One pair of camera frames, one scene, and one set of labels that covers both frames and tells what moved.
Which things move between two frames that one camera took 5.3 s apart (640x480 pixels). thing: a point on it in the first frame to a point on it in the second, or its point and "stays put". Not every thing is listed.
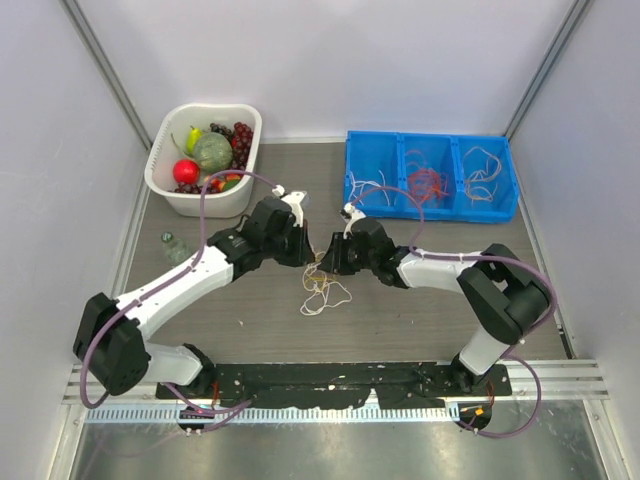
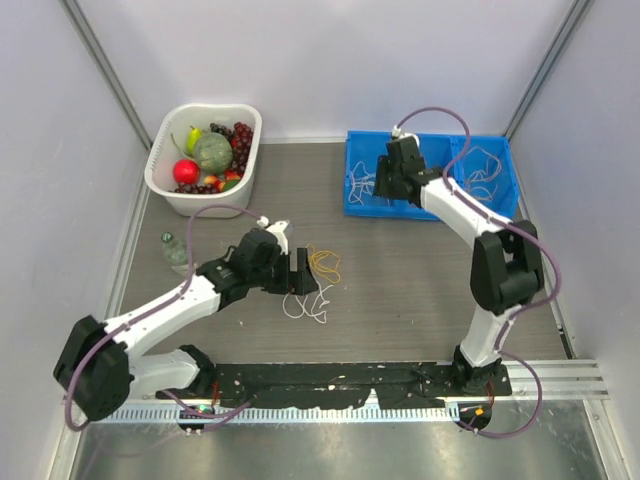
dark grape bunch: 216,128 stays put
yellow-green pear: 193,137 stays put
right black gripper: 333,261 to 380,190
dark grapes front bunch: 193,189 stays put
